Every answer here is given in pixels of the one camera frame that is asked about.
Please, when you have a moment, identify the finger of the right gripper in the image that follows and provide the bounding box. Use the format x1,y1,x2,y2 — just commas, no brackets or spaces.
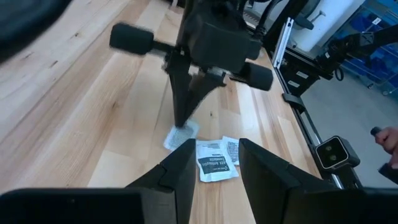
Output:
169,58,192,128
186,74,226,124

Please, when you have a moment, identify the translucent white packet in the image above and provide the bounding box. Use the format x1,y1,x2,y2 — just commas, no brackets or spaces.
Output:
164,119,200,152

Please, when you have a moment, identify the white printed sachet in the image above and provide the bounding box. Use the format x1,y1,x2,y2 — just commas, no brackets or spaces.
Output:
195,139,239,184

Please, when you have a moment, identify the person's hand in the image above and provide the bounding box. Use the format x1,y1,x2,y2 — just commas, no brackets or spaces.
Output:
374,126,398,169

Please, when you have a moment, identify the black floor stand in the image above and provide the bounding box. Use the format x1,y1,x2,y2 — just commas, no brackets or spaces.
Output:
317,24,398,82

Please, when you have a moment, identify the blue bin storage shelf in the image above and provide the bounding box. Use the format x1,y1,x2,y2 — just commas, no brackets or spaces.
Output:
340,0,398,94

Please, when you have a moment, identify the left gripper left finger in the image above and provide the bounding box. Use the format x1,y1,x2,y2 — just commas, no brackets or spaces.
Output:
0,139,197,224

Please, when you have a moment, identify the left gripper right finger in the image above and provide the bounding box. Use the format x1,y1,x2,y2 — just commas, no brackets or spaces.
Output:
239,139,398,224

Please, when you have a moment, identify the small black camera box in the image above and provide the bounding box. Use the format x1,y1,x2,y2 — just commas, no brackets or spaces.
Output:
315,136,361,170

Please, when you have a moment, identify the crumpled white sachet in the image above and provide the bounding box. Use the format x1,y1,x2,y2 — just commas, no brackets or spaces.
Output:
222,136,241,167

